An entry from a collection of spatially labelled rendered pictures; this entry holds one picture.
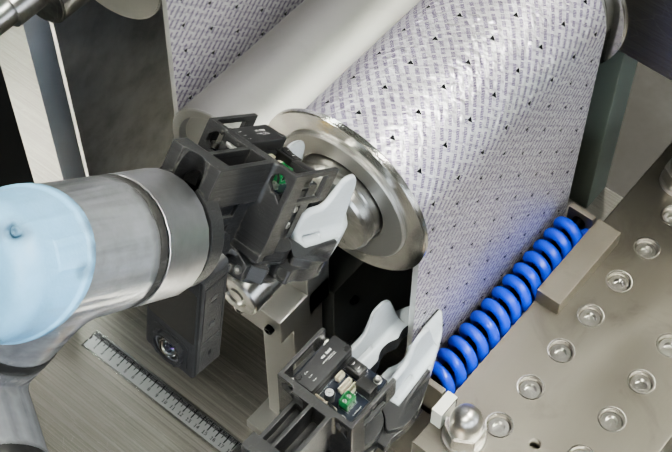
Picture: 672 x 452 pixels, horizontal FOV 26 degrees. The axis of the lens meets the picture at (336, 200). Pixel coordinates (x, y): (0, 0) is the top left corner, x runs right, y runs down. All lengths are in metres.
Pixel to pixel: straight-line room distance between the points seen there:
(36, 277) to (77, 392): 0.68
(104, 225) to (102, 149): 0.66
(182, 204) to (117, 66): 0.56
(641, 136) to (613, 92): 1.37
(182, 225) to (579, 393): 0.52
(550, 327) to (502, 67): 0.28
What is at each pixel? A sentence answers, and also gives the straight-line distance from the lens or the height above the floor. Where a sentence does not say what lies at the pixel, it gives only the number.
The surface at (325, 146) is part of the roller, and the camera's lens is 1.01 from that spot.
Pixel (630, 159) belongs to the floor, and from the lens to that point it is 2.68.
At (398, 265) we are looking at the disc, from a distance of 1.07.
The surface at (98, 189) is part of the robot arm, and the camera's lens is 0.76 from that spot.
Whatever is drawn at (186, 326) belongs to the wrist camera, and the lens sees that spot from 0.91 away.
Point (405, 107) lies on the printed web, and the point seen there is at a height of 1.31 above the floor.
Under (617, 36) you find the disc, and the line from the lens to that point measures 1.17.
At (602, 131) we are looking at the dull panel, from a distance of 1.39.
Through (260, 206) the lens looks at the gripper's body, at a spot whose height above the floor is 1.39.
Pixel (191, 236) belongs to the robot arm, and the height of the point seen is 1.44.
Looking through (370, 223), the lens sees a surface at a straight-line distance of 1.02.
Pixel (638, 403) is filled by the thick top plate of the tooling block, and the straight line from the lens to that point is 1.23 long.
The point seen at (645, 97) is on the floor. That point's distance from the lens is 2.78.
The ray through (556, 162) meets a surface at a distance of 1.23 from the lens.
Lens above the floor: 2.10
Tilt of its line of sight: 55 degrees down
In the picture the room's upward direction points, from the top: straight up
